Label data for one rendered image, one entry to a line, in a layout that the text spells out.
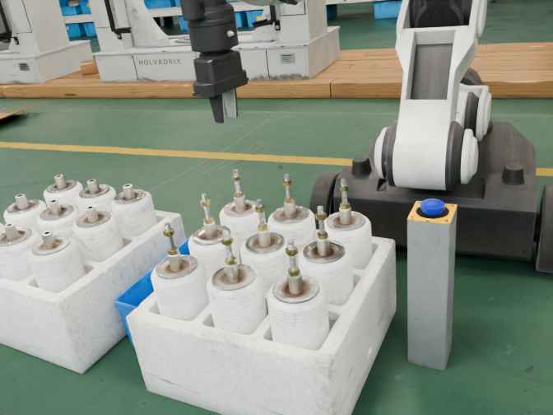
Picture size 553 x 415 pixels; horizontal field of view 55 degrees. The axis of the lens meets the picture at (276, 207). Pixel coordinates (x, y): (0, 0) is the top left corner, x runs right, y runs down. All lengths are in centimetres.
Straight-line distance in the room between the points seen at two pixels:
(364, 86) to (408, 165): 171
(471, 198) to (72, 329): 89
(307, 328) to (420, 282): 24
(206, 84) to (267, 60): 204
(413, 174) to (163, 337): 58
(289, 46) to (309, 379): 230
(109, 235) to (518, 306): 89
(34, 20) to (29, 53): 23
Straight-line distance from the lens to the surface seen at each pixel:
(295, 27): 301
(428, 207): 92
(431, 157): 111
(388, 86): 278
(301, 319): 84
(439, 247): 93
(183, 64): 331
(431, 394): 105
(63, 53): 426
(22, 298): 121
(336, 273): 93
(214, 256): 103
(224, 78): 103
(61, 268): 115
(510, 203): 127
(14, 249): 123
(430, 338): 105
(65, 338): 117
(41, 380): 125
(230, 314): 90
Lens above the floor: 74
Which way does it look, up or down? 26 degrees down
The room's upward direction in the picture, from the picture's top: 7 degrees counter-clockwise
